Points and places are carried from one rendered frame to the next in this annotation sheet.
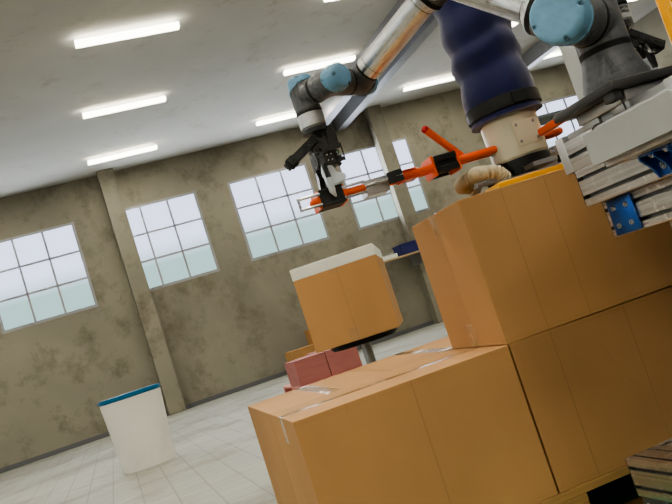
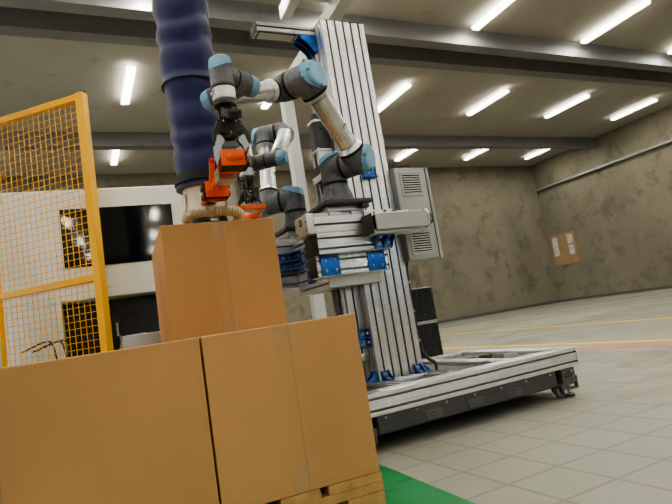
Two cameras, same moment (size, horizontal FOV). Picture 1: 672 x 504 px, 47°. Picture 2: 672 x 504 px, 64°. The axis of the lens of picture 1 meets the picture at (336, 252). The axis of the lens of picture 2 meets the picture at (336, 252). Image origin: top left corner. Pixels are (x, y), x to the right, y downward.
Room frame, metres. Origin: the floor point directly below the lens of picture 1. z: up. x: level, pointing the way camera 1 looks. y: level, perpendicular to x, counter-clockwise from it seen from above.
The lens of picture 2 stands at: (2.10, 1.63, 0.53)
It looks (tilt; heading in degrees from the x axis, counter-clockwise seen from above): 7 degrees up; 262
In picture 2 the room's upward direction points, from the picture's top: 9 degrees counter-clockwise
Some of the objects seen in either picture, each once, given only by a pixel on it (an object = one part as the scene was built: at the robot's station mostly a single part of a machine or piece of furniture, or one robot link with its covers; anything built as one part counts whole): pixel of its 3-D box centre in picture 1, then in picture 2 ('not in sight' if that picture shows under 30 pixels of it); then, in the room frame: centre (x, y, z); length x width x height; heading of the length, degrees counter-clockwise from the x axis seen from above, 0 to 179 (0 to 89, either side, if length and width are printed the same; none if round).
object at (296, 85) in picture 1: (304, 95); (222, 74); (2.13, -0.05, 1.37); 0.09 x 0.08 x 0.11; 48
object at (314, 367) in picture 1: (320, 370); not in sight; (9.26, 0.62, 0.21); 1.17 x 0.82 x 0.43; 18
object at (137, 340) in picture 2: not in sight; (203, 331); (2.39, -0.96, 0.58); 0.70 x 0.03 x 0.06; 15
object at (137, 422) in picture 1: (139, 428); not in sight; (7.14, 2.22, 0.34); 0.58 x 0.56 x 0.69; 110
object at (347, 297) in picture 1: (350, 297); not in sight; (3.83, 0.00, 0.82); 0.60 x 0.40 x 0.40; 174
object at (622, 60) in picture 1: (611, 68); (336, 194); (1.72, -0.72, 1.09); 0.15 x 0.15 x 0.10
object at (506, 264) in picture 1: (544, 250); (212, 286); (2.30, -0.59, 0.74); 0.60 x 0.40 x 0.40; 104
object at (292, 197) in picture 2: not in sight; (292, 198); (1.88, -1.19, 1.20); 0.13 x 0.12 x 0.14; 160
